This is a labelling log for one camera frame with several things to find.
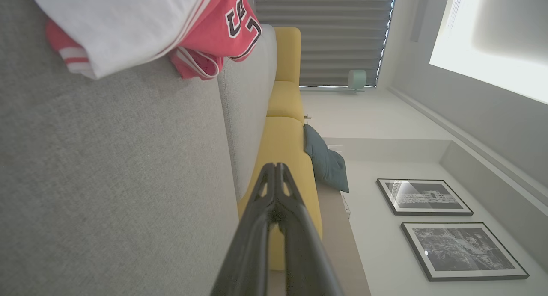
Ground teal throw cushion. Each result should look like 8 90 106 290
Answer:
303 124 349 193

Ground black framed monochrome picture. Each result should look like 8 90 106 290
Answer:
376 178 474 216
401 222 530 282

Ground red and white sports jersey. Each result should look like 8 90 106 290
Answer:
26 0 262 80

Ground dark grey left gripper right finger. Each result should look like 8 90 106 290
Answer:
276 163 344 296

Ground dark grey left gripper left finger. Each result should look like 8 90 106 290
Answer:
211 163 277 296

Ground grey fabric sofa chaise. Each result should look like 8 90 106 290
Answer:
0 0 240 296

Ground grey pleated curtains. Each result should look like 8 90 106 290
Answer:
255 0 396 88

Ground yellow and grey sofa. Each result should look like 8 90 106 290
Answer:
217 24 324 271

